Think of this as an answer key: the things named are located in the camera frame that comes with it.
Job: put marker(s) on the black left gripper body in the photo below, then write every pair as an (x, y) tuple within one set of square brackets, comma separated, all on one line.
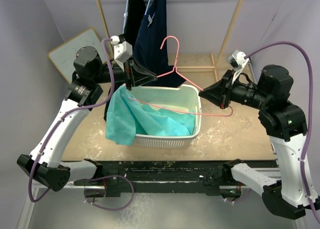
[(129, 75)]

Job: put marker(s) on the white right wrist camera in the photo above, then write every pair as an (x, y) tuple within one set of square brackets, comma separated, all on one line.
[(238, 61)]

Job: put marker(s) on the small framed whiteboard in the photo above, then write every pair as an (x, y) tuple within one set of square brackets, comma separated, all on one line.
[(63, 56)]

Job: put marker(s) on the light blue wire hanger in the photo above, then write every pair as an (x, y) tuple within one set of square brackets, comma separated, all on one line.
[(150, 4)]

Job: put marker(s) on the black printed t shirt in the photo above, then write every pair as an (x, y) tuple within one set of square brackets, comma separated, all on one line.
[(135, 12)]

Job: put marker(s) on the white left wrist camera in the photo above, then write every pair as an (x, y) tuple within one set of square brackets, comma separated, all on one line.
[(122, 51)]

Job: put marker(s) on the teal t shirt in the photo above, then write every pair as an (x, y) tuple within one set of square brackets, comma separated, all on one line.
[(126, 117)]

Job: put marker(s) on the navy blue t shirt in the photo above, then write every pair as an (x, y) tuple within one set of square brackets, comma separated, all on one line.
[(153, 29)]

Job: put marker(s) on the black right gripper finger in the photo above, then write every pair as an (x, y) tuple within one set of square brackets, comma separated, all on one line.
[(214, 88), (214, 98)]

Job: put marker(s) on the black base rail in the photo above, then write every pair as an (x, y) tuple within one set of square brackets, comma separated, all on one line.
[(166, 177)]

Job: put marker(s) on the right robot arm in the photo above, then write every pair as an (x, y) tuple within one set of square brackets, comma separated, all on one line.
[(286, 126)]

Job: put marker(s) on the wooden clothes rack frame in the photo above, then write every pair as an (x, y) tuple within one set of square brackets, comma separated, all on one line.
[(223, 46)]

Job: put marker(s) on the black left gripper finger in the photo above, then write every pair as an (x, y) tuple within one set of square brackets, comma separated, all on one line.
[(142, 80), (141, 71)]

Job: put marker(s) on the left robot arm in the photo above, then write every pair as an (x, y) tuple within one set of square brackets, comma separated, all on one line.
[(43, 164)]

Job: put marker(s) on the white perforated laundry basket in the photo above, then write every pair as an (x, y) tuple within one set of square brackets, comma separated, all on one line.
[(186, 99)]

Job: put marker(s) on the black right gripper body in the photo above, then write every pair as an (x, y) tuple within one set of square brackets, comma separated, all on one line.
[(230, 89)]

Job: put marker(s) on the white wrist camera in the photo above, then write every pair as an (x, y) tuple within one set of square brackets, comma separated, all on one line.
[(238, 61), (122, 51)]

